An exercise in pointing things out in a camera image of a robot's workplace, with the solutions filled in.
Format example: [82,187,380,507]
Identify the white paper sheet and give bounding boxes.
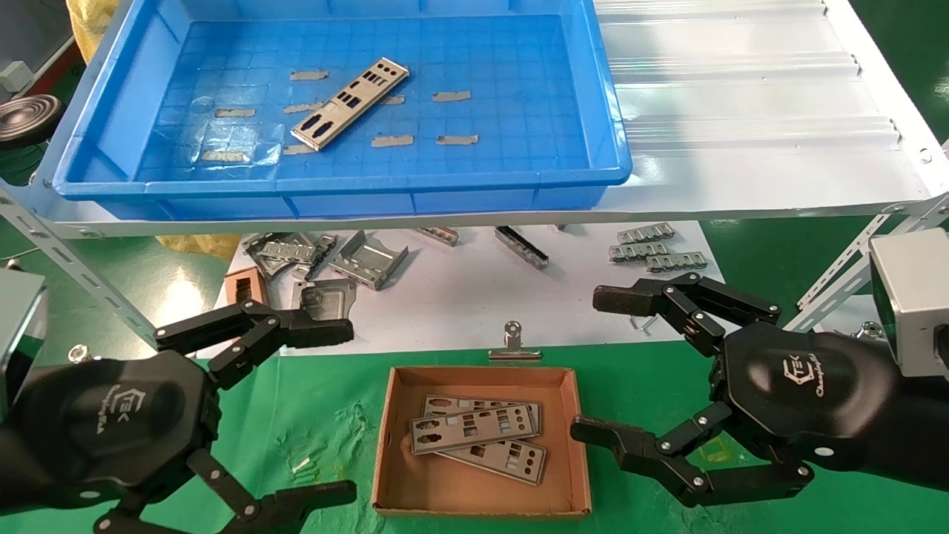
[196,221,731,358]

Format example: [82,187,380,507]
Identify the green table cloth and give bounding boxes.
[0,347,949,534]

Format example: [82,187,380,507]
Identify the grey square metal bracket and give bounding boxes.
[291,278,358,323]

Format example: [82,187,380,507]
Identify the black round disc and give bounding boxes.
[0,94,64,149]

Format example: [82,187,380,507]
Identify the blue plastic tray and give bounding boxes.
[50,0,635,221]

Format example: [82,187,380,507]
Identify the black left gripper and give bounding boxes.
[0,300,359,534]

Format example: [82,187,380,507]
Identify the small brown part box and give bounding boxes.
[225,267,269,309]

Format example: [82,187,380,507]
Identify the brown cardboard box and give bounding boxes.
[372,365,594,518]

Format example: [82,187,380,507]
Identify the dark metal bar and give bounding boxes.
[495,226,551,269]

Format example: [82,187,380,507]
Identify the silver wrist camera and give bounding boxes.
[869,228,949,380]
[0,266,50,418]

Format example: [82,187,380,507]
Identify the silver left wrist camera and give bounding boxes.
[0,266,50,418]

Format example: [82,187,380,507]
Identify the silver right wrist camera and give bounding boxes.
[869,228,949,380]

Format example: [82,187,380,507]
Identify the folded grey metal bracket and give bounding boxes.
[328,230,410,291]

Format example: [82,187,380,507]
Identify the perforated white shelf brace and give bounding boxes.
[784,194,949,332]
[0,189,162,351]

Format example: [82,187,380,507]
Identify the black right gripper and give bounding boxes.
[569,272,949,510]

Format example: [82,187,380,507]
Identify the metal port plate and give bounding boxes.
[291,57,410,151]
[423,395,544,436]
[436,438,549,487]
[409,403,539,455]

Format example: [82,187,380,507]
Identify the white metal shelf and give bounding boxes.
[0,0,949,240]

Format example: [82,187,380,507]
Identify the flat grey metal frame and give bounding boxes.
[293,234,340,281]
[243,232,320,280]

